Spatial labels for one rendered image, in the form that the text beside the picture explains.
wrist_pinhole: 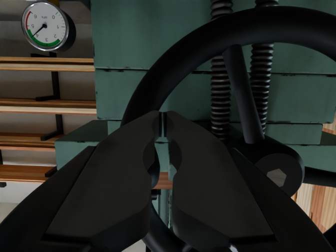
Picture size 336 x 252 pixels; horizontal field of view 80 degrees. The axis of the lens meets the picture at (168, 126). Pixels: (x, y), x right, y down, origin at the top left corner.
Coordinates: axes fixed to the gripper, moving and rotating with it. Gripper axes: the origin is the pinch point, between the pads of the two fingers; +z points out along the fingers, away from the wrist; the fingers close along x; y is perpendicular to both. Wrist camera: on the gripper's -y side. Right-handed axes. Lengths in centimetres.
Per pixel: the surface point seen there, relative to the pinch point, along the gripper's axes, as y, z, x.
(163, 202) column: 62, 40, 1
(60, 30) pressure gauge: -1.8, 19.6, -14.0
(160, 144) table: 17.3, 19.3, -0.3
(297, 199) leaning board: 172, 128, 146
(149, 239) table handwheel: 14.4, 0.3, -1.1
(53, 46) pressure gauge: 0.2, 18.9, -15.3
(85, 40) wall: 45, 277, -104
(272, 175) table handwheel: 6.9, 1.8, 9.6
